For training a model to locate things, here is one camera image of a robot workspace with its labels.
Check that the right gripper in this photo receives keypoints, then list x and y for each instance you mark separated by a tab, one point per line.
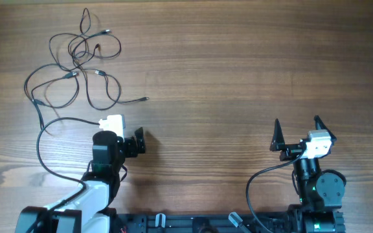
290	150

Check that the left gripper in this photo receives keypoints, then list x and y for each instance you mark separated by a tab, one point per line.
130	144

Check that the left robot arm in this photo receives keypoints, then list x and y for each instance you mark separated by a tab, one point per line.
87	208

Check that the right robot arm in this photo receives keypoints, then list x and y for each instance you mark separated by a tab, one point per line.
320	191

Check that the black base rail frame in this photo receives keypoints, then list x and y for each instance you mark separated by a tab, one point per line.
202	223

